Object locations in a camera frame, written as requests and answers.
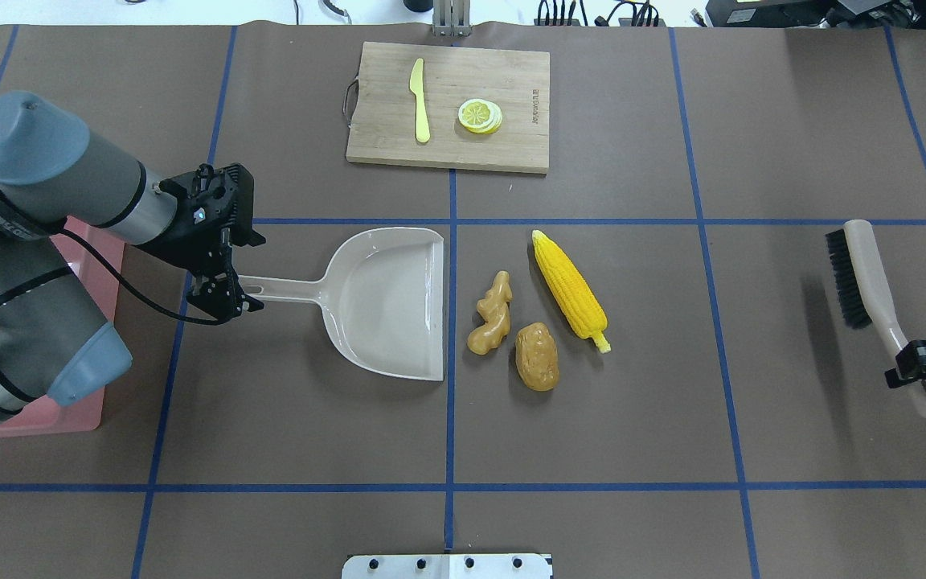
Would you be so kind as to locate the beige brush black bristles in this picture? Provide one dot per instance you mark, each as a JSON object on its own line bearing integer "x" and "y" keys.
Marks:
{"x": 865, "y": 299}

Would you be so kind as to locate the tan toy ginger root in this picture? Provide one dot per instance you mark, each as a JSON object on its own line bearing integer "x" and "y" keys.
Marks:
{"x": 494, "y": 309}

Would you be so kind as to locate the bamboo cutting board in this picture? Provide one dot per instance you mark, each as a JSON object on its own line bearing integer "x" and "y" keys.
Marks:
{"x": 381, "y": 129}

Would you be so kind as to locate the yellow plastic knife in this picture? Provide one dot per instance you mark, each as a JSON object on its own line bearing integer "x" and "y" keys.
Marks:
{"x": 416, "y": 85}

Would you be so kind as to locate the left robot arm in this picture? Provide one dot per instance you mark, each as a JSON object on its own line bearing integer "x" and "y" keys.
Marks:
{"x": 54, "y": 168}

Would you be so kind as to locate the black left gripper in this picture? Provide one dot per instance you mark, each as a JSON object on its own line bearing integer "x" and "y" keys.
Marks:
{"x": 184, "y": 239}

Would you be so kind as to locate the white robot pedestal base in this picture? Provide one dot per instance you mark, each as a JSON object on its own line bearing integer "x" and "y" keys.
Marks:
{"x": 445, "y": 565}

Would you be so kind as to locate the brown toy potato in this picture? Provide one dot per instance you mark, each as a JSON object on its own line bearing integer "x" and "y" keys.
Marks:
{"x": 537, "y": 358}

